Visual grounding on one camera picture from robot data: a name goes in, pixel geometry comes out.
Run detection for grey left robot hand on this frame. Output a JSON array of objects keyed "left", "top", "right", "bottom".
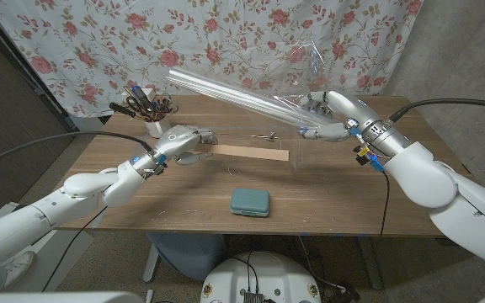
[{"left": 153, "top": 124, "right": 219, "bottom": 167}]

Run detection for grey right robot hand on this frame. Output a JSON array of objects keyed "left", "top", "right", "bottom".
[{"left": 299, "top": 90, "right": 389, "bottom": 143}]

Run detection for light wooden strip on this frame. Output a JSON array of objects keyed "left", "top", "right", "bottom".
[{"left": 195, "top": 143, "right": 290, "bottom": 162}]

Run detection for cling film roll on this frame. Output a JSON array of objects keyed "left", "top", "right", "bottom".
[{"left": 166, "top": 68, "right": 332, "bottom": 130}]

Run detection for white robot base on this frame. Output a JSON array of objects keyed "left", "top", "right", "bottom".
[{"left": 200, "top": 251, "right": 322, "bottom": 303}]

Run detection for teal toy case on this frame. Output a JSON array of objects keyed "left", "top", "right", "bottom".
[{"left": 230, "top": 187, "right": 271, "bottom": 218}]

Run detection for white tool mug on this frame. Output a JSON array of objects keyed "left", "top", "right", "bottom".
[{"left": 145, "top": 115, "right": 173, "bottom": 139}]

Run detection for small white box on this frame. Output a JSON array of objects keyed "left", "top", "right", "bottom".
[{"left": 120, "top": 87, "right": 156, "bottom": 102}]

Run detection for floral backdrop cloth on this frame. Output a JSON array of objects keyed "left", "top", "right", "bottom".
[{"left": 0, "top": 0, "right": 424, "bottom": 119}]

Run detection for grey blue stool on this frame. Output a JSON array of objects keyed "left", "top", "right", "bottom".
[{"left": 145, "top": 232, "right": 227, "bottom": 282}]

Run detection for grey table leg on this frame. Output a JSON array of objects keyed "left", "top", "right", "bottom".
[{"left": 358, "top": 235, "right": 383, "bottom": 290}]

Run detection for white floor platform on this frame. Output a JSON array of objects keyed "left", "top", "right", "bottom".
[{"left": 0, "top": 200, "right": 94, "bottom": 294}]

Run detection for dark grey partition panel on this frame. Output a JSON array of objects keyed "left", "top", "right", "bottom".
[{"left": 0, "top": 6, "right": 79, "bottom": 220}]

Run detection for black power adapter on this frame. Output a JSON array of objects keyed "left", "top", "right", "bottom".
[{"left": 330, "top": 285, "right": 361, "bottom": 303}]

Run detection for white robot torso edge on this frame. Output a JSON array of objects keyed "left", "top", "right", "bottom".
[{"left": 0, "top": 290, "right": 145, "bottom": 303}]

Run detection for white shoe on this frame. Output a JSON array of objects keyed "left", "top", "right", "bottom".
[{"left": 0, "top": 251, "right": 36, "bottom": 291}]

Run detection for black handled scissors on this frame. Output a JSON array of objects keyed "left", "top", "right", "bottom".
[{"left": 125, "top": 95, "right": 155, "bottom": 122}]

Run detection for blue handled tool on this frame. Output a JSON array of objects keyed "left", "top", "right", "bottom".
[{"left": 131, "top": 85, "right": 154, "bottom": 106}]

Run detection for black handled screwdriver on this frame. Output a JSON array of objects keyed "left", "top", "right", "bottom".
[{"left": 108, "top": 101, "right": 136, "bottom": 119}]

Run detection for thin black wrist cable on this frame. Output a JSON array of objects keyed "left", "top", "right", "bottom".
[
  {"left": 379, "top": 170, "right": 391, "bottom": 237},
  {"left": 42, "top": 205, "right": 109, "bottom": 292}
]

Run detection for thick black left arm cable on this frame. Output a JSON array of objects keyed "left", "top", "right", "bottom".
[{"left": 0, "top": 130, "right": 156, "bottom": 173}]

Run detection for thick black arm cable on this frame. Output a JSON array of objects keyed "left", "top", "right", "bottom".
[
  {"left": 0, "top": 130, "right": 156, "bottom": 173},
  {"left": 387, "top": 98, "right": 485, "bottom": 124}
]

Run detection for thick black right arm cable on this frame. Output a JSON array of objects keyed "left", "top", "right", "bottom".
[{"left": 387, "top": 98, "right": 485, "bottom": 124}]

